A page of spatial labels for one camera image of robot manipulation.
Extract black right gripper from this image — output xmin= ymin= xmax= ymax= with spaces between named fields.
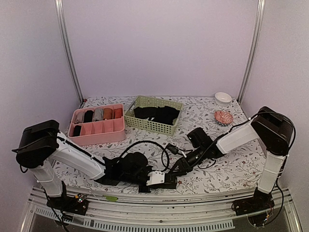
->
xmin=167 ymin=145 xmax=207 ymax=177

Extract dark green underwear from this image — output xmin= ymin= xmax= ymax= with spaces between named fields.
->
xmin=149 ymin=172 xmax=177 ymax=189

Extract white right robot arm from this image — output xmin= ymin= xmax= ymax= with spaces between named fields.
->
xmin=169 ymin=106 xmax=296 ymax=211

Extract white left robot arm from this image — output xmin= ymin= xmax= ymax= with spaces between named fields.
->
xmin=13 ymin=120 xmax=168 ymax=210

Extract orange rolled underwear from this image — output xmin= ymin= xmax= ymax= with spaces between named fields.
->
xmin=113 ymin=108 xmax=123 ymax=119

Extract brown rolled underwear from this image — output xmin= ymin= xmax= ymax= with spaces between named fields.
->
xmin=103 ymin=108 xmax=113 ymax=120

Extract grey rolled underwear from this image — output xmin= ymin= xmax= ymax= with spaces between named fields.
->
xmin=93 ymin=108 xmax=104 ymax=122

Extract black rolled underwear front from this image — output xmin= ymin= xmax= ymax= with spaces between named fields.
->
xmin=73 ymin=125 xmax=82 ymax=137

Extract black rolled underwear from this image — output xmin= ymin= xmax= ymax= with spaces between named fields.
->
xmin=73 ymin=125 xmax=82 ymax=137
xmin=83 ymin=110 xmax=94 ymax=123

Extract beige rolled underwear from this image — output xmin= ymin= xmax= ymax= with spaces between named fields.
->
xmin=73 ymin=111 xmax=84 ymax=124

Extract green tape piece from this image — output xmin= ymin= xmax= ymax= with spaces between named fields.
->
xmin=103 ymin=195 xmax=118 ymax=202

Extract black clothes in basket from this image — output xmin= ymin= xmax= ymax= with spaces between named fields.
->
xmin=134 ymin=106 xmax=180 ymax=125

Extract green plastic basket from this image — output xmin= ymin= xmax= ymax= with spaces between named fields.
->
xmin=125 ymin=96 xmax=183 ymax=136

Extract pink divided organizer box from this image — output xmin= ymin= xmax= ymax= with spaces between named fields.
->
xmin=67 ymin=104 xmax=126 ymax=146

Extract white ceramic bowl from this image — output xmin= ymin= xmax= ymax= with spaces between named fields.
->
xmin=214 ymin=92 xmax=232 ymax=107

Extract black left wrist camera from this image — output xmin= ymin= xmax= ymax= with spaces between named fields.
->
xmin=121 ymin=152 xmax=148 ymax=176

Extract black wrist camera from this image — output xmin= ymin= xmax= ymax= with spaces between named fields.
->
xmin=121 ymin=152 xmax=148 ymax=176
xmin=187 ymin=127 xmax=212 ymax=148

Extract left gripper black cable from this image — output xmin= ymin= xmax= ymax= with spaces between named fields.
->
xmin=120 ymin=140 xmax=171 ymax=174

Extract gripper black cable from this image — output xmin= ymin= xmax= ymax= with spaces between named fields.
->
xmin=120 ymin=140 xmax=171 ymax=174
xmin=161 ymin=143 xmax=217 ymax=170

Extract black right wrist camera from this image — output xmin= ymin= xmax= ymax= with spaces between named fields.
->
xmin=187 ymin=127 xmax=212 ymax=148

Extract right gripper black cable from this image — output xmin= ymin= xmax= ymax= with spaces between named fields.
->
xmin=161 ymin=143 xmax=217 ymax=170

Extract aluminium front rail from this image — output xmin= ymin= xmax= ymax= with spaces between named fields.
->
xmin=23 ymin=186 xmax=301 ymax=232

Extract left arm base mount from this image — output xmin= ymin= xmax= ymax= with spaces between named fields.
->
xmin=46 ymin=181 xmax=89 ymax=216

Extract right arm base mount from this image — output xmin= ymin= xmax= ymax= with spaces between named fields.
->
xmin=231 ymin=185 xmax=275 ymax=216

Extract left aluminium frame post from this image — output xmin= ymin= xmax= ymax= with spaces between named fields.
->
xmin=55 ymin=0 xmax=84 ymax=103

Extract aluminium frame post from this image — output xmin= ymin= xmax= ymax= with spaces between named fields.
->
xmin=237 ymin=0 xmax=266 ymax=105
xmin=55 ymin=0 xmax=84 ymax=103

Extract right aluminium frame post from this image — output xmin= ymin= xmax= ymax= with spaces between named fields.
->
xmin=237 ymin=0 xmax=266 ymax=105

